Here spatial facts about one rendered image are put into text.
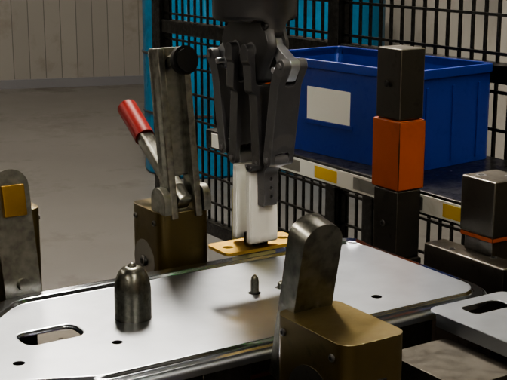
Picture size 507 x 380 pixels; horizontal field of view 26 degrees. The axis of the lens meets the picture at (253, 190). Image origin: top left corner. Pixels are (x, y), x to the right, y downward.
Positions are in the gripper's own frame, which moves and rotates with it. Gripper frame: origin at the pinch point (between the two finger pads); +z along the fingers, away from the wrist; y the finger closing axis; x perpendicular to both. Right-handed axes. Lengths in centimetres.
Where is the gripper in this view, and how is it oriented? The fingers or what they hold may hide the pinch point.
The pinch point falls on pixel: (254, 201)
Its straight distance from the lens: 100.5
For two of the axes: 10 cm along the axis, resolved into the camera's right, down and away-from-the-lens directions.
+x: 8.4, -1.2, 5.2
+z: 0.0, 9.7, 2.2
